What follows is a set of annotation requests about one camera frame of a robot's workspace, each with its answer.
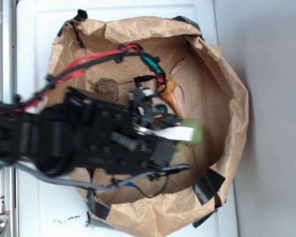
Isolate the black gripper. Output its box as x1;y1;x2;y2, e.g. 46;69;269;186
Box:
109;87;195;173

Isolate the dark green plastic pickle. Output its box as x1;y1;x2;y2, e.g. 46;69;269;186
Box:
155;104;168;113

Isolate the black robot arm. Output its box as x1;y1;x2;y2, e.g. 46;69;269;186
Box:
0;87;195;176

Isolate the green plush toy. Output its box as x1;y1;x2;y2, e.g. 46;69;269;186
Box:
176;118;203;152

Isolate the orange conch seashell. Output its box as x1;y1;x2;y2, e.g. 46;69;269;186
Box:
157;76;186;119

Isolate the brown rough rock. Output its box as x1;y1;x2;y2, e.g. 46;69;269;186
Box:
94;78;119;101

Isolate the brown paper bag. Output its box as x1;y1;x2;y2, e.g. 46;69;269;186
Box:
48;17;249;237

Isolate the white plastic tray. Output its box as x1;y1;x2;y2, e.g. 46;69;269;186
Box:
16;0;218;237

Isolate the grey cable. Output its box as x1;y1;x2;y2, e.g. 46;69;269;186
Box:
12;162;192;193

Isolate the red black cable bundle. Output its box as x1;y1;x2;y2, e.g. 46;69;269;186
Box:
14;43;167;112

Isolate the metal rail frame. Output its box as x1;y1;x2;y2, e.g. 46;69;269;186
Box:
0;0;16;237

